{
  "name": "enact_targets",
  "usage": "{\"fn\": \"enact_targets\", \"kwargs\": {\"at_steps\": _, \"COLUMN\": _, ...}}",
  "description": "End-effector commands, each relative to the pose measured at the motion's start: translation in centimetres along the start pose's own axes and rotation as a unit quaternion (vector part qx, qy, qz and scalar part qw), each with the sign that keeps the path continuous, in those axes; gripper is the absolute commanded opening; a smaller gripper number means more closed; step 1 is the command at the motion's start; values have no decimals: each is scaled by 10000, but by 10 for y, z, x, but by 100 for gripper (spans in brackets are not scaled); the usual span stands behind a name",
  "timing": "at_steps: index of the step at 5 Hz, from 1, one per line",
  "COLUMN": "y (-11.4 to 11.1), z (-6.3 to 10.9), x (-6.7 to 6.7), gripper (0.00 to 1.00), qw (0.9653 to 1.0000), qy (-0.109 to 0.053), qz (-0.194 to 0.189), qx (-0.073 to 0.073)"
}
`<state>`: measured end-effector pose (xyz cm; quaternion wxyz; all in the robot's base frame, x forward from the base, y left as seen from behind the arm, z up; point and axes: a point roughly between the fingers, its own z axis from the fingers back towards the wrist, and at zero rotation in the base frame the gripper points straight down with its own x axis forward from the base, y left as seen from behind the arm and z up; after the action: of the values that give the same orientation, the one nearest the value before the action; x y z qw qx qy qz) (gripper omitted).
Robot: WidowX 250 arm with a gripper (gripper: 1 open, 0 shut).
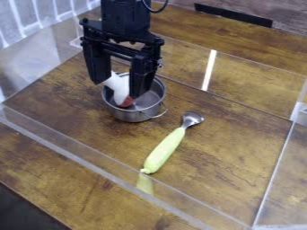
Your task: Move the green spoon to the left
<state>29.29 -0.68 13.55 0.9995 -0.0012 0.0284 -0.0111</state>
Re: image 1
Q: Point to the green handled metal spoon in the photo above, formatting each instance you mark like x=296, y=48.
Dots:
x=162, y=152

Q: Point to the black strip on table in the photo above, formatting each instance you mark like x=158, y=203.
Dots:
x=242, y=17

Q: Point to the small silver metal pot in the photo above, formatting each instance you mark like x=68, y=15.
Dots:
x=147, y=107

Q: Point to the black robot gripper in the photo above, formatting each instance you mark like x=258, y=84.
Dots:
x=120, y=35

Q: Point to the white and red toy mushroom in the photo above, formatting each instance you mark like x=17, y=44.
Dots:
x=119, y=84

